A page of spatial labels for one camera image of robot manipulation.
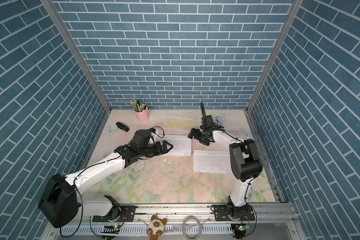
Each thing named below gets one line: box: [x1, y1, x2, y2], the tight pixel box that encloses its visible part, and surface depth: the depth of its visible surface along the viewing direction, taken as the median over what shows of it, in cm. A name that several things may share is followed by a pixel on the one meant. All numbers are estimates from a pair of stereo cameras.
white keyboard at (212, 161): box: [193, 150, 233, 174], surface depth 93 cm
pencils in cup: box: [129, 99, 147, 112], surface depth 107 cm
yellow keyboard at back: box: [163, 113, 198, 132], surface depth 114 cm
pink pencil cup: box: [133, 107, 150, 123], surface depth 110 cm
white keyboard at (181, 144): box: [156, 134, 192, 157], surface depth 98 cm
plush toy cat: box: [147, 215, 167, 240], surface depth 69 cm
